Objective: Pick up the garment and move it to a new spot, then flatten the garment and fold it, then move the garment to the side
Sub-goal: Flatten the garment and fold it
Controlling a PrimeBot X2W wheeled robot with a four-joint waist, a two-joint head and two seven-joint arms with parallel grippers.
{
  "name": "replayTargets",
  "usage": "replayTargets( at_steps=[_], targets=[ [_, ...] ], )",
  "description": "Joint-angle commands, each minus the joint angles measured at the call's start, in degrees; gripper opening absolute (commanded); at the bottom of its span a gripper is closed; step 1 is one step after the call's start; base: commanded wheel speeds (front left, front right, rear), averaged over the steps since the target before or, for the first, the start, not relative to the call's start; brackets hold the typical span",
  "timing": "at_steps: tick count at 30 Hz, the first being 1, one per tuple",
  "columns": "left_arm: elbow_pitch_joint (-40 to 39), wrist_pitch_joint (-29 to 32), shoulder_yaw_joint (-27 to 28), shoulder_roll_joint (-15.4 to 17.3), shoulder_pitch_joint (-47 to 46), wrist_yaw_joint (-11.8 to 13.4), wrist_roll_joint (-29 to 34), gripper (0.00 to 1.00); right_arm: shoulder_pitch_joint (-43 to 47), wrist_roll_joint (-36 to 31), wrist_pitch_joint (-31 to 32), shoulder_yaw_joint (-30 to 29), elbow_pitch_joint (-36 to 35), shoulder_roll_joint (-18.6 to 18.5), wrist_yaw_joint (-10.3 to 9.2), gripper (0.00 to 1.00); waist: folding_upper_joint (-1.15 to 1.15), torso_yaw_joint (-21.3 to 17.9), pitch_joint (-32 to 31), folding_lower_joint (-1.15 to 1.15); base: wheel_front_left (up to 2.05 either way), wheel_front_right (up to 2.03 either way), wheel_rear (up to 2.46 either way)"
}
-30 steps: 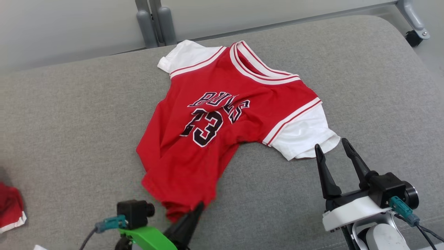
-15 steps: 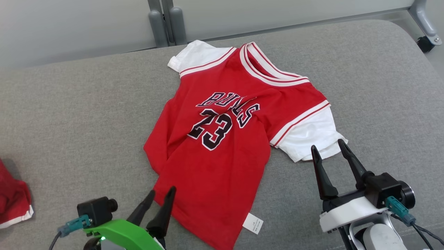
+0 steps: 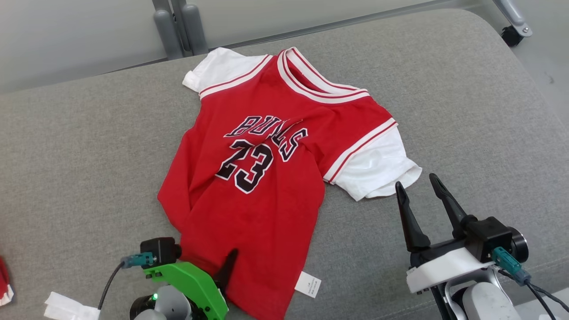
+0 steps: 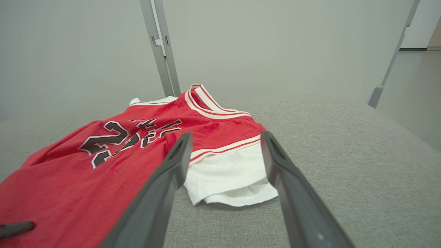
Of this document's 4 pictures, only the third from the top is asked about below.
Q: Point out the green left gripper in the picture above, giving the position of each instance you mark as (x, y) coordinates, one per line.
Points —
(195, 280)

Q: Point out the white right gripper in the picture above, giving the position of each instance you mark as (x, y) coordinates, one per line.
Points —
(444, 266)

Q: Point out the red Bulls 23 jersey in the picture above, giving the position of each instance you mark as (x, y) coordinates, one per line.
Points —
(266, 200)

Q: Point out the red white-striped shorts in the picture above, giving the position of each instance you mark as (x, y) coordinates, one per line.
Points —
(3, 278)

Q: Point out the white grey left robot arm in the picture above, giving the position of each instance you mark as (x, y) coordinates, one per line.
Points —
(169, 306)

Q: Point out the white crumpled paper piece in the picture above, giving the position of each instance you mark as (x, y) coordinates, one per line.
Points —
(66, 307)

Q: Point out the grey fabric sofa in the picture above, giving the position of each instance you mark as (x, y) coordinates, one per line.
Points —
(89, 155)

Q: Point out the black caster wheel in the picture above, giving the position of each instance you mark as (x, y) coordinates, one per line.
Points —
(512, 35)

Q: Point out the silver metal stand leg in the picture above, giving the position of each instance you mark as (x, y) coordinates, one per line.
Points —
(515, 18)

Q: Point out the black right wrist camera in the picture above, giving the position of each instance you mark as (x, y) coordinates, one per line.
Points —
(489, 235)

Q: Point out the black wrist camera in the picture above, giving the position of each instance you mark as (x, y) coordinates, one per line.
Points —
(489, 235)
(160, 251)

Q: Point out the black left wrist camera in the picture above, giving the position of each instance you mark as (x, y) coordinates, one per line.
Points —
(160, 251)

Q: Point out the grey partition post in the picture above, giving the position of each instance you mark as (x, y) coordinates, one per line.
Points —
(166, 31)
(195, 26)

